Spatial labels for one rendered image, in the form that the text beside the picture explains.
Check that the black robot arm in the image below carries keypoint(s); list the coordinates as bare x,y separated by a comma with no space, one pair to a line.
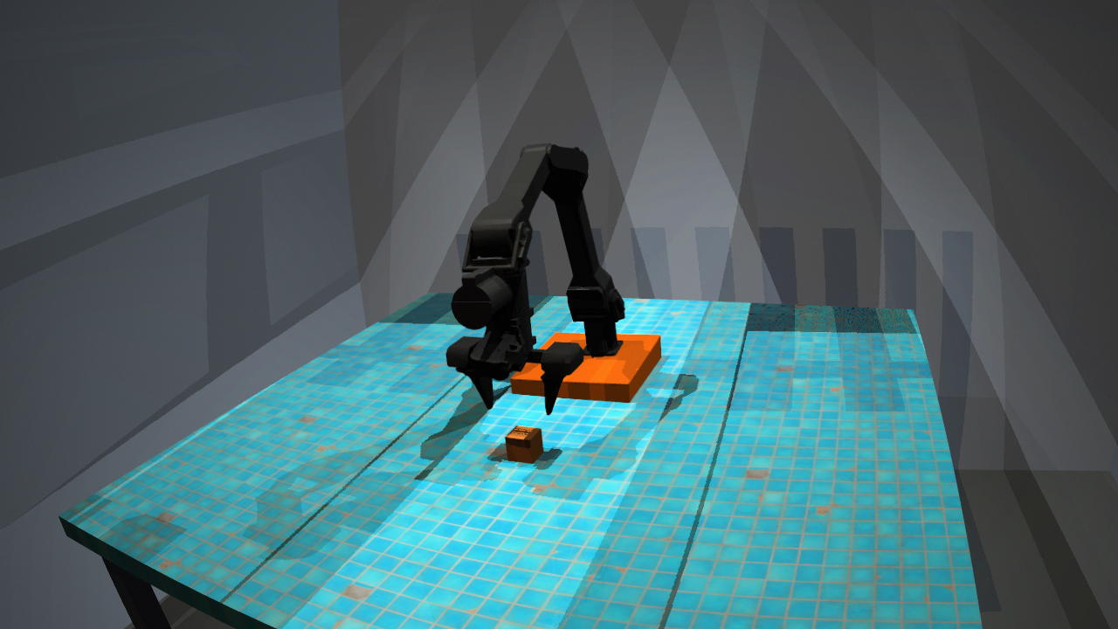
502,230

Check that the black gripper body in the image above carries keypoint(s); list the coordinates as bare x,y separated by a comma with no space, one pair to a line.
559,359

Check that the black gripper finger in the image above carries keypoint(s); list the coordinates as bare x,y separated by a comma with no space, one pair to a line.
483,384
551,387

